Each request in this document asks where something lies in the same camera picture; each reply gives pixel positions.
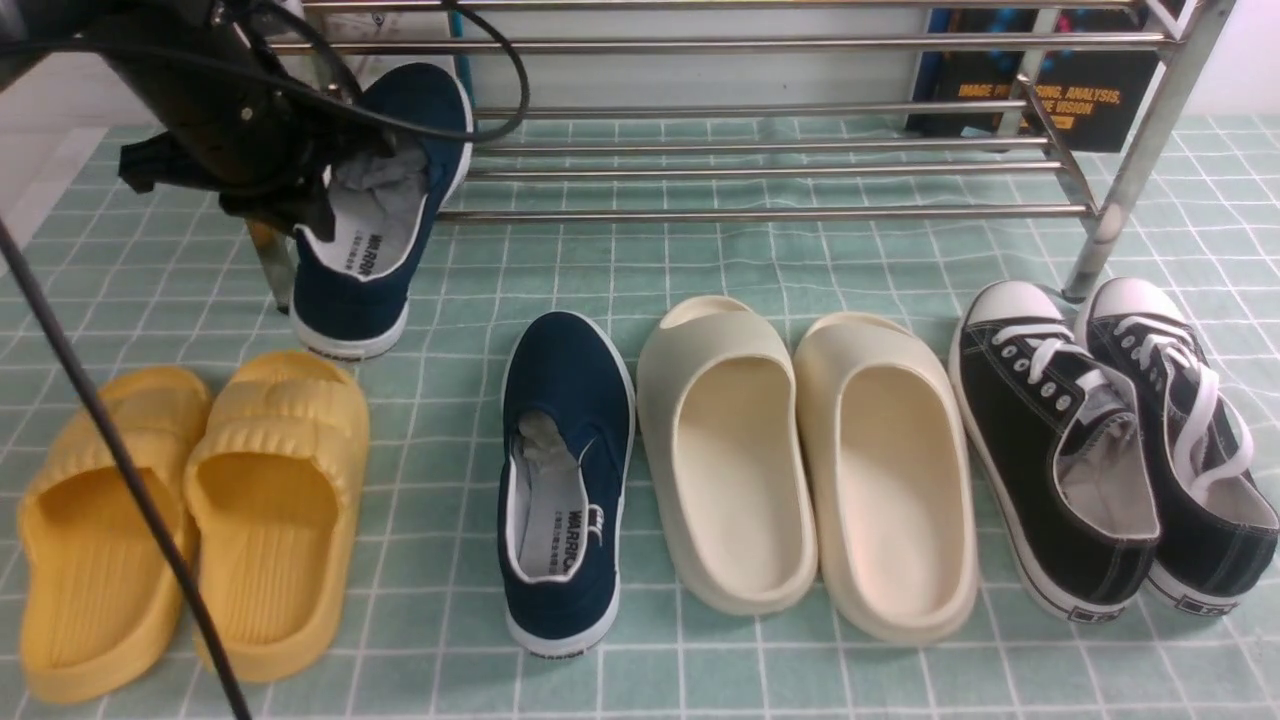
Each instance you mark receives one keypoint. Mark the right black canvas sneaker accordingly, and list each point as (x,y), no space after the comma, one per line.
(1218,531)

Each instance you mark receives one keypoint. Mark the left black canvas sneaker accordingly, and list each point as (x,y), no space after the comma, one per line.
(1059,436)

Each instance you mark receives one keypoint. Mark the left cream foam slipper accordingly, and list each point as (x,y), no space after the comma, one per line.
(716,397)

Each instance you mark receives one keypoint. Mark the right cream foam slipper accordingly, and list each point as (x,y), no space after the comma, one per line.
(886,455)

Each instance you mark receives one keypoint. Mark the silver metal shoe rack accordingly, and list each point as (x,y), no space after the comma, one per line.
(637,78)

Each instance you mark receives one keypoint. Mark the navy slip-on shoe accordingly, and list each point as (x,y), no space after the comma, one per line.
(351,294)
(568,421)

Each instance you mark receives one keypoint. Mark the black book with orange text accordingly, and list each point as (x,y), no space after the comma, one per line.
(1093,97)

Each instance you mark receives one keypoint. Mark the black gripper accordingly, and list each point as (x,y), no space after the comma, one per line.
(236,123)

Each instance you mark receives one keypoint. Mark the cream foam slipper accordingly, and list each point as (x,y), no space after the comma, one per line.
(886,455)
(716,397)

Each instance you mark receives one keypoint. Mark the black canvas sneaker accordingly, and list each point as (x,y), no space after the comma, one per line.
(1059,436)
(1218,531)

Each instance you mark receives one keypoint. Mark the yellow rubber slipper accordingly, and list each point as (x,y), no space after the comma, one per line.
(275,489)
(102,601)

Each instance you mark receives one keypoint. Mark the left yellow rubber slipper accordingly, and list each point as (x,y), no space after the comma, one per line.
(102,601)

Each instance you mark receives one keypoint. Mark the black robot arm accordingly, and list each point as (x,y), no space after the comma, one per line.
(34,29)

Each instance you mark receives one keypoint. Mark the right yellow rubber slipper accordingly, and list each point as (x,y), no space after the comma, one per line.
(275,489)

